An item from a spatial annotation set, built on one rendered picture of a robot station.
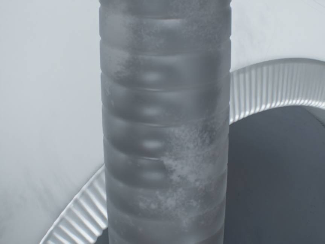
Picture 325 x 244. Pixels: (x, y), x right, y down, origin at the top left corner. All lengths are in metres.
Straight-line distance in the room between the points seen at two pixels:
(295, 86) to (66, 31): 0.21
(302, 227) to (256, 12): 0.42
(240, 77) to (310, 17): 0.09
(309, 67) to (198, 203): 0.35
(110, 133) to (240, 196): 0.71
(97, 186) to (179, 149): 0.23
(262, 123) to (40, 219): 0.41
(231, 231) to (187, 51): 0.76
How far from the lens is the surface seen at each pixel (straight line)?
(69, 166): 0.37
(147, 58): 0.16
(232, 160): 0.85
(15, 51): 0.34
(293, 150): 0.75
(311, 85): 0.52
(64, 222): 0.38
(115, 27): 0.16
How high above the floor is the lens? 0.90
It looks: 24 degrees down
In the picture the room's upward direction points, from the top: 135 degrees counter-clockwise
